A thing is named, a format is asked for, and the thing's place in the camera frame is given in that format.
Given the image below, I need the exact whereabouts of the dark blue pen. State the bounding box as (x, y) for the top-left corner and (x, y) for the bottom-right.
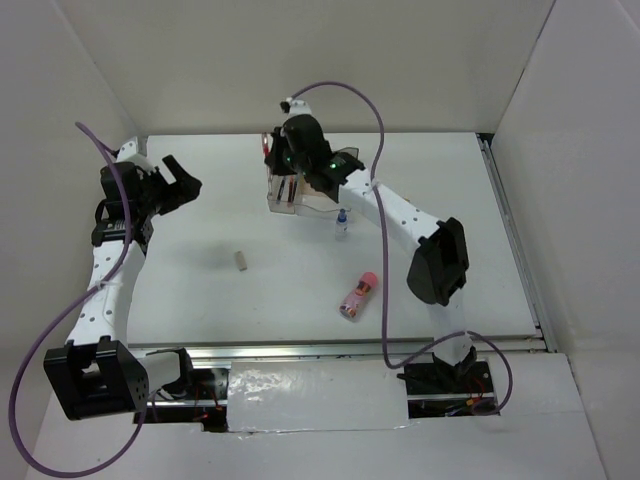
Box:
(276, 176), (287, 204)

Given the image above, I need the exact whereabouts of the small blue capped bottle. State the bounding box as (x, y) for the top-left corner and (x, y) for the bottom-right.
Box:
(335, 209), (348, 240)

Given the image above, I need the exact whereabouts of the white eraser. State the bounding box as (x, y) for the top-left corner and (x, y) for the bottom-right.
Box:
(234, 251), (248, 271)

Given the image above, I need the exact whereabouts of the pink capped crayon bottle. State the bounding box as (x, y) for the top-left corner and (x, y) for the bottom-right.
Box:
(338, 272), (378, 321)

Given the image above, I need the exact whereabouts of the red pen clear cap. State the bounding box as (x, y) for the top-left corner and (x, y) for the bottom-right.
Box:
(287, 176), (296, 207)

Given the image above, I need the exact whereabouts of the red gel pen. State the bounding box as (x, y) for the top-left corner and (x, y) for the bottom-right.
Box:
(261, 132), (271, 159)

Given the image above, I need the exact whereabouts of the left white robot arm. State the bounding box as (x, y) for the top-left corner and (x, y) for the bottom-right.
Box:
(43, 137), (202, 421)

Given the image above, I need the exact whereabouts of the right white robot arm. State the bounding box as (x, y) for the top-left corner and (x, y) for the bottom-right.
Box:
(265, 114), (477, 392)

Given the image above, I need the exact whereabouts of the clear plastic desk organizer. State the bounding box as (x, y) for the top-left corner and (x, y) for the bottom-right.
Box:
(266, 169), (349, 219)

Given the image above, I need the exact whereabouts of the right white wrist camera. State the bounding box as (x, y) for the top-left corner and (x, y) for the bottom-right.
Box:
(279, 98), (312, 118)

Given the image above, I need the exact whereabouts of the aluminium frame rail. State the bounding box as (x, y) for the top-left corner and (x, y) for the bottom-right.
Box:
(476, 133), (558, 353)

